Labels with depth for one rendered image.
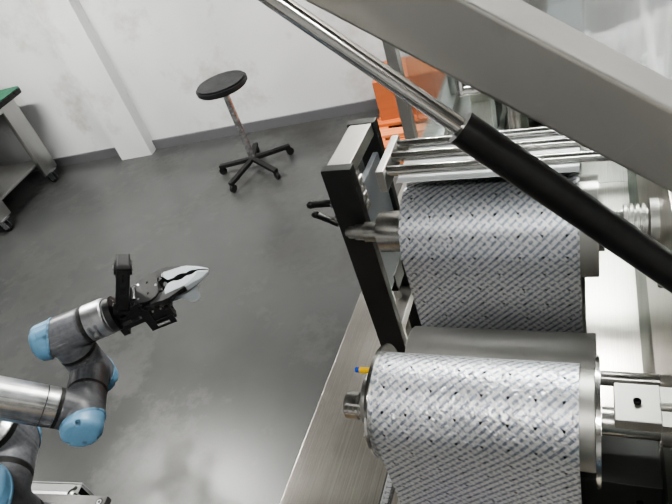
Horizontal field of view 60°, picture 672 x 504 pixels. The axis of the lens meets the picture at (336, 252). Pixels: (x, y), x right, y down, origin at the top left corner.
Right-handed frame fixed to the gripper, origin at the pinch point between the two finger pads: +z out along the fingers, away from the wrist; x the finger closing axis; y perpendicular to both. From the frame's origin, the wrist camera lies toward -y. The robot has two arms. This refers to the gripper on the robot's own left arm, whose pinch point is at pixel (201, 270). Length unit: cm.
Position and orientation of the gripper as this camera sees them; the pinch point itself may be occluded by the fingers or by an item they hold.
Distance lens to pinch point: 117.9
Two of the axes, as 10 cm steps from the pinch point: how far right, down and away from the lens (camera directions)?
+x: 2.9, 6.4, -7.1
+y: 2.4, 6.7, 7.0
